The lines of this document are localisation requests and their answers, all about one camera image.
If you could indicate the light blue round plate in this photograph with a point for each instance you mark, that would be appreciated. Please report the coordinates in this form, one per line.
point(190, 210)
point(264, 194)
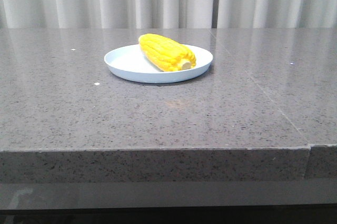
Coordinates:
point(130, 63)

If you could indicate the yellow corn cob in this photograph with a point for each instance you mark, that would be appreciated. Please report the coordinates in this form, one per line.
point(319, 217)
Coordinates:
point(166, 54)

